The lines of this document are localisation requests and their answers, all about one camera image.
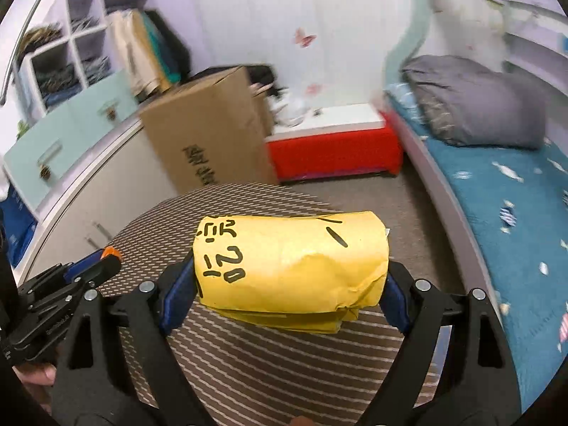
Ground blue fish print bedsheet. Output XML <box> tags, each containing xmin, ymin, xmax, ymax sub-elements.
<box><xmin>424</xmin><ymin>135</ymin><xmax>568</xmax><ymax>414</ymax></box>

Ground white cubby shelf unit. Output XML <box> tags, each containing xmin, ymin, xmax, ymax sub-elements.
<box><xmin>9</xmin><ymin>0</ymin><xmax>154</xmax><ymax>117</ymax></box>

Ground white curved cabinet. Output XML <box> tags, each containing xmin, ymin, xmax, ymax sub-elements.
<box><xmin>18</xmin><ymin>115</ymin><xmax>179</xmax><ymax>285</ymax></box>

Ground black cloth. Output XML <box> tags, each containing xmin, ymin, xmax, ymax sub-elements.
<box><xmin>195</xmin><ymin>64</ymin><xmax>277</xmax><ymax>98</ymax></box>

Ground black hanging jacket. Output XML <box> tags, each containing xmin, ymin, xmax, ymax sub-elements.
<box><xmin>148</xmin><ymin>9</ymin><xmax>194</xmax><ymax>85</ymax></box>

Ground large cardboard box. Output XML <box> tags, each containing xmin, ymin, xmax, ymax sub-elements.
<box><xmin>140</xmin><ymin>66</ymin><xmax>278</xmax><ymax>197</ymax></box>

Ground teal bunk bed frame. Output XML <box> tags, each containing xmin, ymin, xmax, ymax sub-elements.
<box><xmin>381</xmin><ymin>0</ymin><xmax>568</xmax><ymax>411</ymax></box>

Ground lilac bed shelf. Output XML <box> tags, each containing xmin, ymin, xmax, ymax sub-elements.
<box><xmin>501</xmin><ymin>9</ymin><xmax>568</xmax><ymax>81</ymax></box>

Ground cream hanging jacket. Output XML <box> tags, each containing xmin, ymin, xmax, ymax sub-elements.
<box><xmin>106</xmin><ymin>11</ymin><xmax>161</xmax><ymax>99</ymax></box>

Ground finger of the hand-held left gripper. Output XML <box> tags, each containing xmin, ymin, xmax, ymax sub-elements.
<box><xmin>72</xmin><ymin>257</ymin><xmax>124</xmax><ymax>294</ymax></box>
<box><xmin>63</xmin><ymin>247</ymin><xmax>113</xmax><ymax>279</ymax></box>

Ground grey folded jeans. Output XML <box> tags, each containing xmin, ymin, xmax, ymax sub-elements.
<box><xmin>71</xmin><ymin>12</ymin><xmax>97</xmax><ymax>32</ymax></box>

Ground white plastic bag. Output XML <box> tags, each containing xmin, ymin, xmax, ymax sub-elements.
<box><xmin>271</xmin><ymin>93</ymin><xmax>307</xmax><ymax>127</ymax></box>

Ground white wardrobe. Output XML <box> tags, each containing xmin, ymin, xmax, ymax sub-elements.
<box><xmin>186</xmin><ymin>0</ymin><xmax>414</xmax><ymax>113</ymax></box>

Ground teal drawer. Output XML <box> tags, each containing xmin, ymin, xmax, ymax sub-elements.
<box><xmin>4</xmin><ymin>111</ymin><xmax>86</xmax><ymax>214</ymax></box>
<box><xmin>66</xmin><ymin>69</ymin><xmax>141</xmax><ymax>143</ymax></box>

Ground blue bag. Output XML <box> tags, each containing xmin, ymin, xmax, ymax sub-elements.
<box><xmin>0</xmin><ymin>186</ymin><xmax>39</xmax><ymax>268</ymax></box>

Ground grey quilt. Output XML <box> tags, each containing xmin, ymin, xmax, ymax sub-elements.
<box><xmin>402</xmin><ymin>54</ymin><xmax>549</xmax><ymax>150</ymax></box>

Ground red bench white top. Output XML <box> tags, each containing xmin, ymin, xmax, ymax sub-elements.
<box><xmin>265</xmin><ymin>103</ymin><xmax>405</xmax><ymax>183</ymax></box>

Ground blue patterned pillow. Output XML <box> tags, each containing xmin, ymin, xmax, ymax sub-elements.
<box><xmin>386</xmin><ymin>83</ymin><xmax>427</xmax><ymax>125</ymax></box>

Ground curved metal rail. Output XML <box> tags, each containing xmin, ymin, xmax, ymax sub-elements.
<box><xmin>0</xmin><ymin>0</ymin><xmax>63</xmax><ymax>108</ymax></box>

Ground khaki folded clothes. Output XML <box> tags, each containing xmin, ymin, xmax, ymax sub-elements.
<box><xmin>18</xmin><ymin>24</ymin><xmax>67</xmax><ymax>54</ymax></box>

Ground green hanging jacket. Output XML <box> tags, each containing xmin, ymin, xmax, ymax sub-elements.
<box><xmin>142</xmin><ymin>13</ymin><xmax>172</xmax><ymax>85</ymax></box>

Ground person's left hand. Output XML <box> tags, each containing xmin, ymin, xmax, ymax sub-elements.
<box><xmin>12</xmin><ymin>362</ymin><xmax>57</xmax><ymax>386</ymax></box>

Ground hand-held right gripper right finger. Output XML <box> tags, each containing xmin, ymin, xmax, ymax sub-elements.
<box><xmin>355</xmin><ymin>261</ymin><xmax>518</xmax><ymax>411</ymax></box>

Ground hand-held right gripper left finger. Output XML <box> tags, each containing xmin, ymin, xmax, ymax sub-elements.
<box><xmin>53</xmin><ymin>251</ymin><xmax>208</xmax><ymax>411</ymax></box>

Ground round table brown patterned cloth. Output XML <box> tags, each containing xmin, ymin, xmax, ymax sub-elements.
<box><xmin>95</xmin><ymin>182</ymin><xmax>450</xmax><ymax>426</ymax></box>

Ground dark folded clothes pile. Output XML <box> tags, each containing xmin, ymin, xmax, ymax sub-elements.
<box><xmin>33</xmin><ymin>60</ymin><xmax>83</xmax><ymax>99</ymax></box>

